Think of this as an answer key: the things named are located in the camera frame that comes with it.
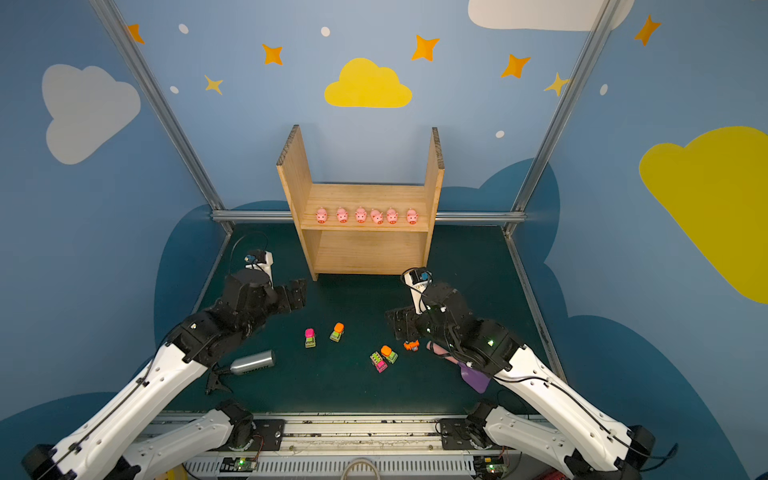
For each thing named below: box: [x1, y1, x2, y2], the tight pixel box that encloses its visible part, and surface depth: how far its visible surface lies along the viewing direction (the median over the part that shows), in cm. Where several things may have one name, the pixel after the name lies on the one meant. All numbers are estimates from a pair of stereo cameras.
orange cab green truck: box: [329, 322, 345, 343], surface depth 92 cm
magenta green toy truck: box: [370, 351, 388, 373], surface depth 86 cm
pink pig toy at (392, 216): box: [386, 207, 399, 225], surface depth 86 cm
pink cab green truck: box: [305, 328, 316, 349], surface depth 91 cm
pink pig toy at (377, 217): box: [370, 208, 384, 225], surface depth 86 cm
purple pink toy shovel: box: [426, 340, 492, 394], surface depth 85 cm
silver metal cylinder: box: [230, 350, 276, 376], surface depth 85 cm
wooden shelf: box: [276, 125, 445, 282], surface depth 93 cm
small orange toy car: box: [403, 339, 420, 352], surface depth 90 cm
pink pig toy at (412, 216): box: [406, 207, 419, 225], surface depth 86 cm
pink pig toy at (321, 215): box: [315, 206, 328, 224], surface depth 86 cm
